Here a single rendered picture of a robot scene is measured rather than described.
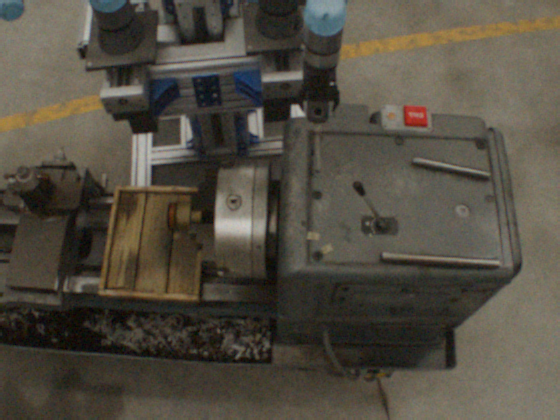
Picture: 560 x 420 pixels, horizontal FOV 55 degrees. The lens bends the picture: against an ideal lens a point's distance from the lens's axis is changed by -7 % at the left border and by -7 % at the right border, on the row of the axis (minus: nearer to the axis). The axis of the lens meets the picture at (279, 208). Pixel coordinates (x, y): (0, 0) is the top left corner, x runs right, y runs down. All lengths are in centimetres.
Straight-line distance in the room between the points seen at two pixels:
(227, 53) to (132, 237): 65
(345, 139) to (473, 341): 146
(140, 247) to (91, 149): 138
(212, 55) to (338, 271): 88
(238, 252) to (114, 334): 77
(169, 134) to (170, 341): 114
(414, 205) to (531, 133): 194
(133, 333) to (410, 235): 106
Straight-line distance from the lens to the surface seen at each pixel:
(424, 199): 141
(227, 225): 139
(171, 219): 153
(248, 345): 197
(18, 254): 179
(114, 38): 178
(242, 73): 187
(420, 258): 132
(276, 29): 175
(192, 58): 187
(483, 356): 268
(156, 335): 198
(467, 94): 328
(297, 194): 138
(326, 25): 107
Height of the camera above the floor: 248
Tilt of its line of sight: 64 degrees down
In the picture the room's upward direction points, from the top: straight up
